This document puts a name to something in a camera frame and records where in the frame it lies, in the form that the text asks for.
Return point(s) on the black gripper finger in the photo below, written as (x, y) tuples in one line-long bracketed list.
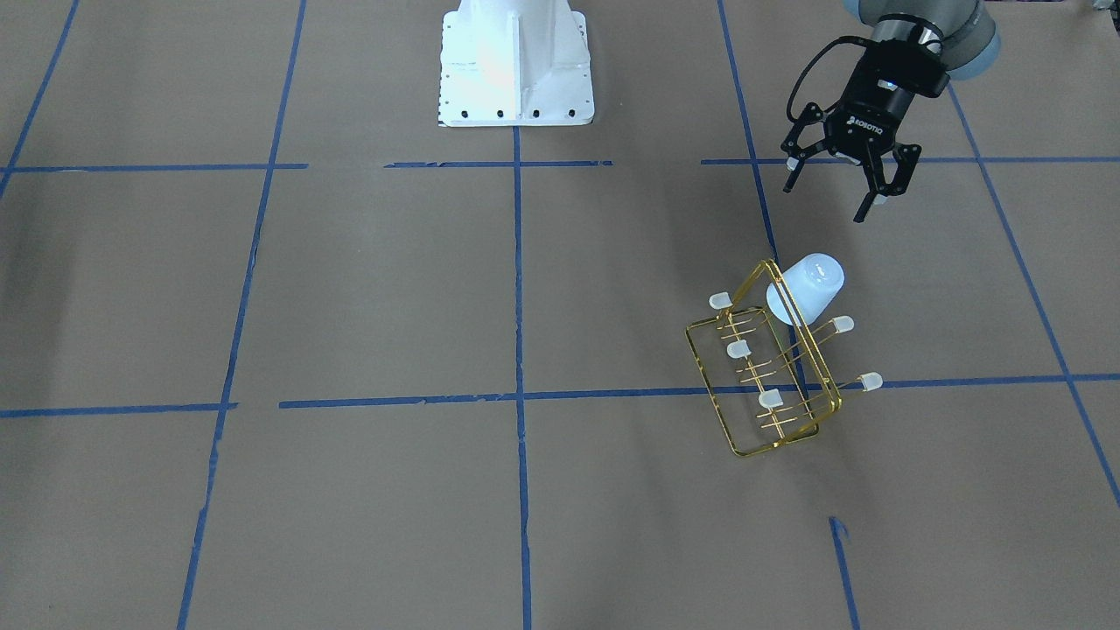
[(906, 157), (798, 155)]

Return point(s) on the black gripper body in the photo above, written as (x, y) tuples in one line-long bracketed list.
[(875, 109)]

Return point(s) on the light blue cup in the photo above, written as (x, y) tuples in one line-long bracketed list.
[(809, 286)]

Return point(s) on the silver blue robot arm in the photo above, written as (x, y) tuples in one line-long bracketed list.
[(971, 43)]

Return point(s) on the gold wire cup holder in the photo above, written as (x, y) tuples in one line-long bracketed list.
[(768, 383)]

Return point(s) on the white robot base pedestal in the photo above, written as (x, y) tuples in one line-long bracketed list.
[(507, 63)]

